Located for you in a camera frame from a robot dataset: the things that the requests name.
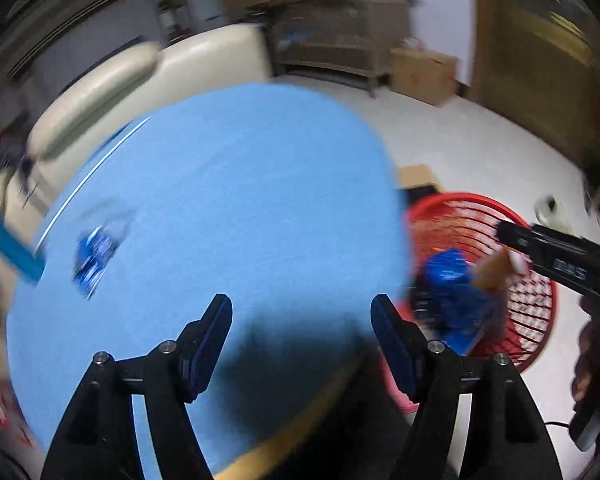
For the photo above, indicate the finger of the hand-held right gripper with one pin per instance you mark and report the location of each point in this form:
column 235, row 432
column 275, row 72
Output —
column 515, row 237

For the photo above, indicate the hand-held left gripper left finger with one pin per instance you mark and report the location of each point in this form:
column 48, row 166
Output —
column 207, row 350

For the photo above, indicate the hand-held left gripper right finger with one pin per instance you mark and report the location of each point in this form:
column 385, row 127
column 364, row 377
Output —
column 397, row 350

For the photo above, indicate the small printed cardboard box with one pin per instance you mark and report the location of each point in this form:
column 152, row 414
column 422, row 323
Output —
column 492, row 270

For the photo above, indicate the red plastic basket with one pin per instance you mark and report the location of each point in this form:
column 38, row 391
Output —
column 530, row 320

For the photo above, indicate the blue plastic bag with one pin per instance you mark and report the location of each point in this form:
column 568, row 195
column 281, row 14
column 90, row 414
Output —
column 455, row 285

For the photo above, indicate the blue white packet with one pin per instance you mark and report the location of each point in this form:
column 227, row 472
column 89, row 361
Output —
column 92, row 260

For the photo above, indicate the person's right hand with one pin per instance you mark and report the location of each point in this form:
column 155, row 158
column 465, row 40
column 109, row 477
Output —
column 592, row 350

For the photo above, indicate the white tape roll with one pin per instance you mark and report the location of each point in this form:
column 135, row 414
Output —
column 547, row 205

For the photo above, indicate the flat brown cardboard piece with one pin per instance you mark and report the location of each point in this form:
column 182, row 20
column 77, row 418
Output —
column 415, row 175

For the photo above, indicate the wooden door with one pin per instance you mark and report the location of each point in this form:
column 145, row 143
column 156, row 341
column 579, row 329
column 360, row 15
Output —
column 530, row 85

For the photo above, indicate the brown cardboard box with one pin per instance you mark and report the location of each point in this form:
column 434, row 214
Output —
column 420, row 75

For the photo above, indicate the thin white rod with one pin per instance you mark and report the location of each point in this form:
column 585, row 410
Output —
column 90, row 170

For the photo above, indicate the blue thermos bottle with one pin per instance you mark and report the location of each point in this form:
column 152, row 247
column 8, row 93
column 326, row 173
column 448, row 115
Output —
column 10, row 245

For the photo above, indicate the wooden cabinet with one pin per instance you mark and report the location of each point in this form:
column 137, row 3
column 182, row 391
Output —
column 330, row 35

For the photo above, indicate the cream leather sofa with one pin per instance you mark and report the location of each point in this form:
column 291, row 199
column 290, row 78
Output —
column 205, row 60

